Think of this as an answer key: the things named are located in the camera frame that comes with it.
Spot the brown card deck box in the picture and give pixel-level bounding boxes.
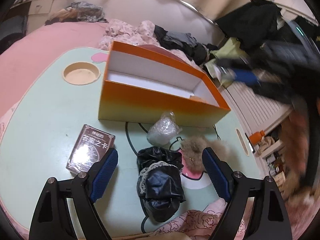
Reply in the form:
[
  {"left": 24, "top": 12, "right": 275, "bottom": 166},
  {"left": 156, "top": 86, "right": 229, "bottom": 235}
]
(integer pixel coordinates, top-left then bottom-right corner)
[{"left": 66, "top": 124, "right": 116, "bottom": 174}]

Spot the pink floral quilt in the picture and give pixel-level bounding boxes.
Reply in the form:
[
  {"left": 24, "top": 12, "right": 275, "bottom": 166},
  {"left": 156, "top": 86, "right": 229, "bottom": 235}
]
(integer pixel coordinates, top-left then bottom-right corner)
[{"left": 98, "top": 19, "right": 199, "bottom": 69}]

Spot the patterned clothes heap by drawers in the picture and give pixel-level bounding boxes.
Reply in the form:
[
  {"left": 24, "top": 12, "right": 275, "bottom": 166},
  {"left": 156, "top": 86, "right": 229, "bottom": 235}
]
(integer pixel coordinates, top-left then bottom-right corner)
[{"left": 44, "top": 1, "right": 107, "bottom": 25}]

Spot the clear bubble wrap bag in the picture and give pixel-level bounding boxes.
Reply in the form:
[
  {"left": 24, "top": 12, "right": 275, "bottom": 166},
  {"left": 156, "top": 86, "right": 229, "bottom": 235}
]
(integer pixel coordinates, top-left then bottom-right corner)
[{"left": 146, "top": 112, "right": 182, "bottom": 146}]

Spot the orange gradient cardboard box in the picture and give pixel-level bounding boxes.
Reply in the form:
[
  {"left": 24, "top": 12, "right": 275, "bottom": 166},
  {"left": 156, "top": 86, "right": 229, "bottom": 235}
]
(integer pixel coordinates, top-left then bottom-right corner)
[{"left": 98, "top": 41, "right": 231, "bottom": 127}]

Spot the white drawer cabinet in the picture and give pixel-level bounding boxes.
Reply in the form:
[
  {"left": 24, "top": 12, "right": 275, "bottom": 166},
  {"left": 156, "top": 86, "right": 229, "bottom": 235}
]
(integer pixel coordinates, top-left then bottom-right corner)
[{"left": 26, "top": 0, "right": 75, "bottom": 35}]

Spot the orange water bottle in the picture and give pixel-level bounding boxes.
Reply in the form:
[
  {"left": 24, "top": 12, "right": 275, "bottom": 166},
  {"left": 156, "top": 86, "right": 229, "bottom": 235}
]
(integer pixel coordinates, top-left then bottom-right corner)
[{"left": 248, "top": 131, "right": 265, "bottom": 145}]

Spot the black lace fabric pouch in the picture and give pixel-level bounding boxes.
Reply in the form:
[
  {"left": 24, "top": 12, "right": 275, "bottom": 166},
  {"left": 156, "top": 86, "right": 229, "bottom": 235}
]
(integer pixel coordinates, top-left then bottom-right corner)
[{"left": 137, "top": 146, "right": 185, "bottom": 223}]

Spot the brown furry pompom keychain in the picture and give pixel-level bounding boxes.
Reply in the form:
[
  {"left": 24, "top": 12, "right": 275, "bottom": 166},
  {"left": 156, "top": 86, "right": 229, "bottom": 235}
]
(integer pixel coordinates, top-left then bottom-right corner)
[{"left": 181, "top": 135, "right": 231, "bottom": 173}]

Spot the lime green garment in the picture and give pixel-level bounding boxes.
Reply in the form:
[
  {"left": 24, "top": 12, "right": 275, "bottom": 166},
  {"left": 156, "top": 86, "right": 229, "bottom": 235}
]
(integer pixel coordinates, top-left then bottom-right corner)
[{"left": 204, "top": 37, "right": 248, "bottom": 88}]

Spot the dark clothes pile on bed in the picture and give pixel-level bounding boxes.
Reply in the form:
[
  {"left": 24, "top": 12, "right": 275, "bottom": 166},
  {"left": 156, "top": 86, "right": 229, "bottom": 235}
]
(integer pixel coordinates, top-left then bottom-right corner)
[{"left": 154, "top": 25, "right": 218, "bottom": 66}]

